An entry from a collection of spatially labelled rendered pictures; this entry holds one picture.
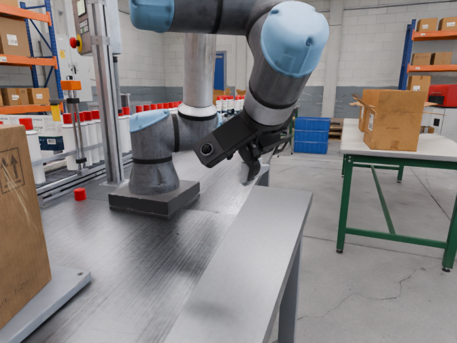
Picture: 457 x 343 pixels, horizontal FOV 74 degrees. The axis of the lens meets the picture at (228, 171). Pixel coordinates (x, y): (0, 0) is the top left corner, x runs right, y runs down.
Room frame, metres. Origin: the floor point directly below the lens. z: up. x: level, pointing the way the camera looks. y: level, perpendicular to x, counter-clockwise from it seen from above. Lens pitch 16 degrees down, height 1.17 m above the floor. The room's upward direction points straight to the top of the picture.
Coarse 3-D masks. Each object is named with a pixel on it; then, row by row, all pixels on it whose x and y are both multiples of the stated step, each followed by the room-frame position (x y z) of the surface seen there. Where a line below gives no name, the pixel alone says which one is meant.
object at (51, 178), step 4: (124, 156) 1.32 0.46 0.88; (96, 164) 1.16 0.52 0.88; (100, 164) 1.16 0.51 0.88; (88, 168) 1.10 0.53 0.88; (56, 172) 1.04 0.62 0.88; (60, 172) 1.04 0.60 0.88; (64, 172) 1.04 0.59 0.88; (68, 172) 1.04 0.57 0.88; (72, 172) 1.04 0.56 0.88; (76, 172) 1.04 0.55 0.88; (48, 176) 0.99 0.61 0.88; (52, 176) 0.99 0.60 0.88; (56, 176) 0.99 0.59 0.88; (60, 176) 0.99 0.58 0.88; (64, 176) 0.99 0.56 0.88; (68, 176) 0.99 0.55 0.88; (48, 180) 0.94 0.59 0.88; (52, 180) 0.94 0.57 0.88; (56, 180) 0.94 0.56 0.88; (40, 184) 0.90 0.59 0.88; (44, 184) 0.90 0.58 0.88; (36, 188) 0.87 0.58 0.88
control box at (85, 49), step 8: (72, 0) 1.17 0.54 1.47; (112, 0) 1.11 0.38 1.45; (112, 8) 1.11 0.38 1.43; (112, 16) 1.11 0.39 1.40; (88, 24) 1.06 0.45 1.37; (112, 24) 1.11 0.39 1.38; (88, 32) 1.07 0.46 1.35; (112, 32) 1.11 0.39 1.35; (80, 40) 1.14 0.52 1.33; (88, 40) 1.08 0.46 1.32; (112, 40) 1.10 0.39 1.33; (120, 40) 1.12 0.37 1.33; (80, 48) 1.15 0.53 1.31; (88, 48) 1.09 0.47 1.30; (112, 48) 1.10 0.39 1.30; (120, 48) 1.12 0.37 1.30
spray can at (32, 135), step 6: (24, 120) 0.90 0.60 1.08; (30, 120) 0.91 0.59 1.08; (24, 126) 0.90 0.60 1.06; (30, 126) 0.91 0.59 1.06; (30, 132) 0.90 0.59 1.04; (36, 132) 0.92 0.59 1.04; (30, 138) 0.90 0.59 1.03; (36, 138) 0.91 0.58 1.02; (30, 144) 0.89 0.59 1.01; (36, 144) 0.91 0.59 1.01; (30, 150) 0.89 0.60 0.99; (36, 150) 0.90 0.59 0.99; (30, 156) 0.89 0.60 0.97; (36, 156) 0.90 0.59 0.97; (36, 168) 0.90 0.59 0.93; (42, 168) 0.92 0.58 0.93; (36, 174) 0.90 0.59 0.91; (42, 174) 0.91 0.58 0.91; (36, 180) 0.89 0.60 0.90; (42, 180) 0.91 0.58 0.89
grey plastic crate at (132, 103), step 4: (88, 104) 3.16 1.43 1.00; (92, 104) 3.15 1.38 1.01; (96, 104) 3.14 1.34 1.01; (132, 104) 3.25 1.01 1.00; (136, 104) 3.32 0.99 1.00; (140, 104) 3.40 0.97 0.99; (144, 104) 3.47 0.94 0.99; (148, 104) 3.56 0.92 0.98; (88, 108) 3.17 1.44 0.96; (92, 108) 3.16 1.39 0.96; (96, 108) 3.14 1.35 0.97; (132, 108) 3.25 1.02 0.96; (132, 112) 3.25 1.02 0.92
